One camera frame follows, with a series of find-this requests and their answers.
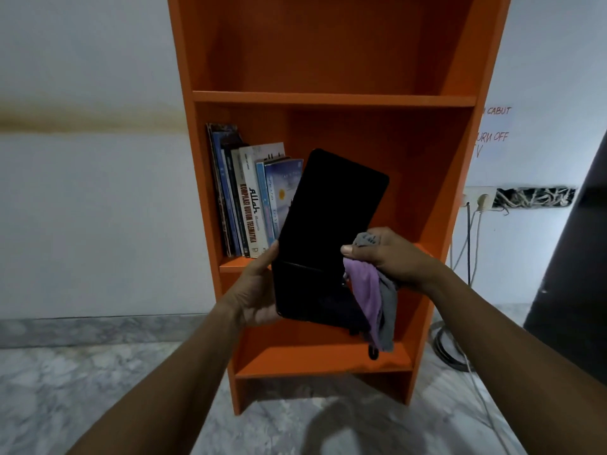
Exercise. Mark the person's right hand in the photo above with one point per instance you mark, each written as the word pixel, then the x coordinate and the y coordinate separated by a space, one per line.
pixel 403 260

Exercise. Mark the person's left hand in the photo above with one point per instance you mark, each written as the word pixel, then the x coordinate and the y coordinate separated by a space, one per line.
pixel 253 293

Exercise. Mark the purple cleaning cloth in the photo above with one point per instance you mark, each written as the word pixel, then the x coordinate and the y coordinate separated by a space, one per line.
pixel 367 293

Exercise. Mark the cream red-titled cover book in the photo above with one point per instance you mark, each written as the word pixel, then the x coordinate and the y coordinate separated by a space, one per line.
pixel 244 217

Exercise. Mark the black display stand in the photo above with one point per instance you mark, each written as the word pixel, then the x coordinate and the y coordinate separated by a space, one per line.
pixel 327 222

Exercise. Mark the small green cover book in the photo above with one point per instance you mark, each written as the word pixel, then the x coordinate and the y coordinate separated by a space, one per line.
pixel 264 203

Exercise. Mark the dark blue boat cover book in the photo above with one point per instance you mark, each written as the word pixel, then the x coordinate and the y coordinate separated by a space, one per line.
pixel 282 189

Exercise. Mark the white cover book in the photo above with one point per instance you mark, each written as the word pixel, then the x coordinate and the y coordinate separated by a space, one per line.
pixel 253 175

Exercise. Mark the dark worn comic magazine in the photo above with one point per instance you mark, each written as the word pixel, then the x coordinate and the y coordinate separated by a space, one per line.
pixel 209 151

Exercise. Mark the orange wooden bookshelf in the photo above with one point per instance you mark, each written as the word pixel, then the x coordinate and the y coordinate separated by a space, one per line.
pixel 332 47

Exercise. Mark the person's right forearm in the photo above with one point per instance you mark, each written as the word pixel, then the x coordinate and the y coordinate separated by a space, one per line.
pixel 521 364

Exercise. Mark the person's left forearm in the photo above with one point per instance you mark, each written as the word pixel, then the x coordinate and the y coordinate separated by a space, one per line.
pixel 161 388

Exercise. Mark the dark brown cabinet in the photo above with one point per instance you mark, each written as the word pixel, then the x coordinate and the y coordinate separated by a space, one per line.
pixel 578 279

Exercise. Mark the white wall socket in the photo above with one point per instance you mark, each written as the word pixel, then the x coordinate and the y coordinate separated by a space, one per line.
pixel 479 198

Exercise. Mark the white paper wall note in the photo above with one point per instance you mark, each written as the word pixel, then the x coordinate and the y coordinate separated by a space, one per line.
pixel 495 132

